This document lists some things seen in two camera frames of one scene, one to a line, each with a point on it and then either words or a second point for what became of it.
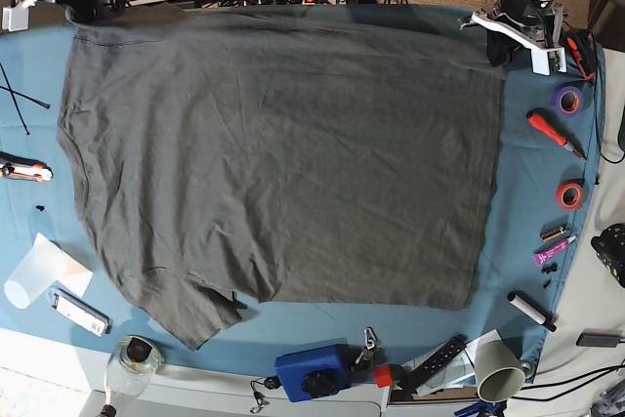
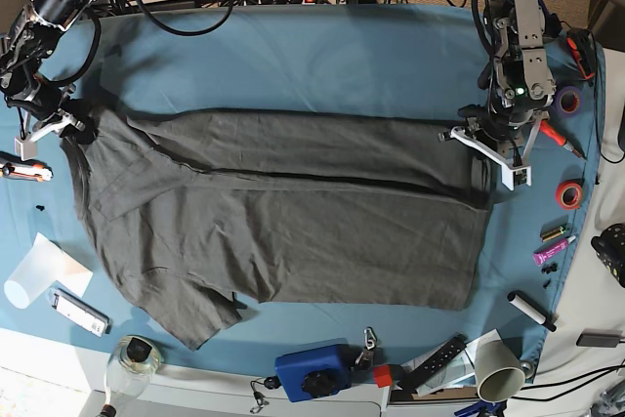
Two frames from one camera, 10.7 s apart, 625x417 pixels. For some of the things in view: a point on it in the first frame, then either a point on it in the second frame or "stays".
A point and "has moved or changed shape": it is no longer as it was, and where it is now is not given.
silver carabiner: x=370 y=338 stays
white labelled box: x=79 y=313 stays
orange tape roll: x=569 y=194 stays
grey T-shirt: x=284 y=154 has moved or changed shape
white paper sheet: x=64 y=270 stays
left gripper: x=521 y=1 → x=509 y=129
